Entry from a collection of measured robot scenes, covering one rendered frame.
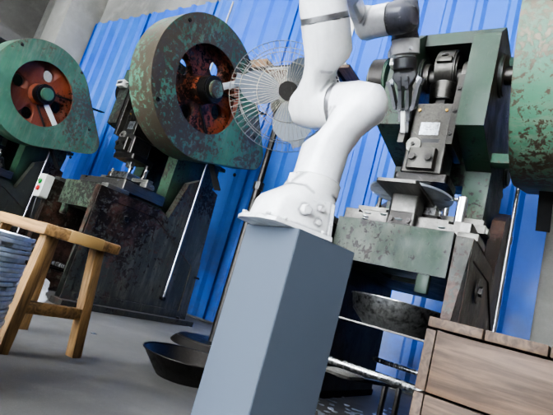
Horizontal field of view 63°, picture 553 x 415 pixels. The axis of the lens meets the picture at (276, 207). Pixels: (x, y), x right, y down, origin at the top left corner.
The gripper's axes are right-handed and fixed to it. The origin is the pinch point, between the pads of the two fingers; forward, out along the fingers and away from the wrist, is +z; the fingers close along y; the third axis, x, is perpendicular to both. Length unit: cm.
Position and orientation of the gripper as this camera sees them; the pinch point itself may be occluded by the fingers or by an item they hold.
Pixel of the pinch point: (404, 122)
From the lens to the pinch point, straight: 155.8
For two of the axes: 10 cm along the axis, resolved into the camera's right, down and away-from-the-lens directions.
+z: 0.4, 9.8, 1.8
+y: 7.6, 0.9, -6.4
